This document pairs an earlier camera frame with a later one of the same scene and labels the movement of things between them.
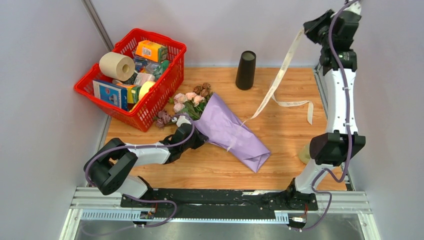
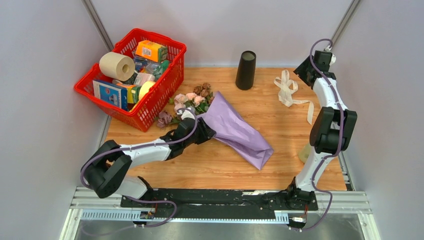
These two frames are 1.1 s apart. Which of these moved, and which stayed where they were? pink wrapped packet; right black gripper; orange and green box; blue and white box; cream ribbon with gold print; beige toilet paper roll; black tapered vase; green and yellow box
Moved: cream ribbon with gold print; right black gripper
Stayed: orange and green box; black tapered vase; blue and white box; pink wrapped packet; green and yellow box; beige toilet paper roll
